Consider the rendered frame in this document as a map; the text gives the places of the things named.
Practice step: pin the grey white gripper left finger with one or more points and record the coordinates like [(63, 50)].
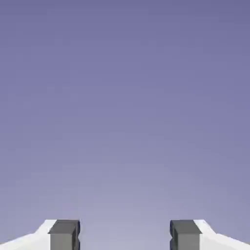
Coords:
[(62, 236)]

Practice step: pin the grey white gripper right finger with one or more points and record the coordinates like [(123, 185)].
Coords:
[(186, 236)]

